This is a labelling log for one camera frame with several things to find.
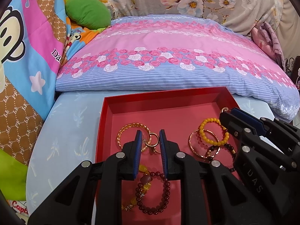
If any red cardboard box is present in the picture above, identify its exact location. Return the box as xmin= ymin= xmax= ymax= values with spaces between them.
xmin=95 ymin=87 xmax=249 ymax=225

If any green pillow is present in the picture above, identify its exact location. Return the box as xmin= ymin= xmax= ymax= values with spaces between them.
xmin=65 ymin=0 xmax=112 ymax=30

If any yellow chunky bead bracelet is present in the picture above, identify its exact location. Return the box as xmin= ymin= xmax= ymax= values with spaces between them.
xmin=121 ymin=165 xmax=152 ymax=212

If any dark metal stand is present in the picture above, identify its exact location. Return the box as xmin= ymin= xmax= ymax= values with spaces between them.
xmin=285 ymin=56 xmax=300 ymax=85

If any gold chain cuff bracelet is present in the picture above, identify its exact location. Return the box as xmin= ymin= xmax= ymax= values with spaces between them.
xmin=117 ymin=123 xmax=152 ymax=151

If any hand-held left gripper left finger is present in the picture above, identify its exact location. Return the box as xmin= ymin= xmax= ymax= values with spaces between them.
xmin=28 ymin=130 xmax=144 ymax=225

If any black and gold bead bracelet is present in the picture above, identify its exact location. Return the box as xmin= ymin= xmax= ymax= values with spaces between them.
xmin=204 ymin=143 xmax=238 ymax=173

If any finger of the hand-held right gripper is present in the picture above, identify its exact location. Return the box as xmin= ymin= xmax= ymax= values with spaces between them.
xmin=231 ymin=107 xmax=282 ymax=135
xmin=219 ymin=112 xmax=258 ymax=147

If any cartoon monkey quilt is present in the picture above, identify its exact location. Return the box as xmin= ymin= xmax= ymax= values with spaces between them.
xmin=0 ymin=0 xmax=99 ymax=200

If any white red printed cloth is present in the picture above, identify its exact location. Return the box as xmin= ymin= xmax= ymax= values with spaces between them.
xmin=7 ymin=199 xmax=31 ymax=219

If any yellow round bead bracelet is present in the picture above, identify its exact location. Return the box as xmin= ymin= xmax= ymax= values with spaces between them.
xmin=199 ymin=118 xmax=229 ymax=146

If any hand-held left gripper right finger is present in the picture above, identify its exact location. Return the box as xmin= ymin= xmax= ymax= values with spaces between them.
xmin=159 ymin=129 xmax=276 ymax=225

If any dark red bead bracelet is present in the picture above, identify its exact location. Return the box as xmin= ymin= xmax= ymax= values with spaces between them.
xmin=135 ymin=171 xmax=171 ymax=216

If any thin gold bangle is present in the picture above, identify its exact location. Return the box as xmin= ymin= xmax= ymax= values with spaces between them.
xmin=188 ymin=129 xmax=221 ymax=161

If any pink floral pillow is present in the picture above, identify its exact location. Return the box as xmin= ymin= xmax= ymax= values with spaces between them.
xmin=55 ymin=14 xmax=300 ymax=122

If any pink purple cloth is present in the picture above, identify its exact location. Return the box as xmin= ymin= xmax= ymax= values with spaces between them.
xmin=251 ymin=21 xmax=286 ymax=66

